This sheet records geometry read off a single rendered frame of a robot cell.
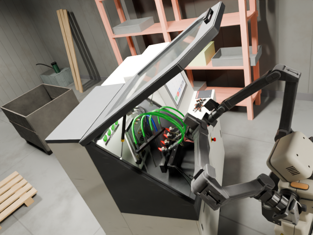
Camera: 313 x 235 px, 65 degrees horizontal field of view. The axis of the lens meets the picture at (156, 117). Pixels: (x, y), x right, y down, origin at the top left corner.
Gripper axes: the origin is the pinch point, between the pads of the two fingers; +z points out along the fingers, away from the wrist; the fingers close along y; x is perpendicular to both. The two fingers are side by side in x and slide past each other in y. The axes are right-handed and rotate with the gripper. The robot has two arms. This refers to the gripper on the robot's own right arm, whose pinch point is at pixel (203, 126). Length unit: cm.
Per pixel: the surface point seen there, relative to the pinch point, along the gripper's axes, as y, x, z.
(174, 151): 2.1, 7.5, 34.0
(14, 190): 125, 59, 274
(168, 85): 40, -34, 22
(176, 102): 25, -33, 30
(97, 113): 61, 35, 19
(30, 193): 102, 54, 251
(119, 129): 45, 27, 29
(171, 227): -28, 51, 47
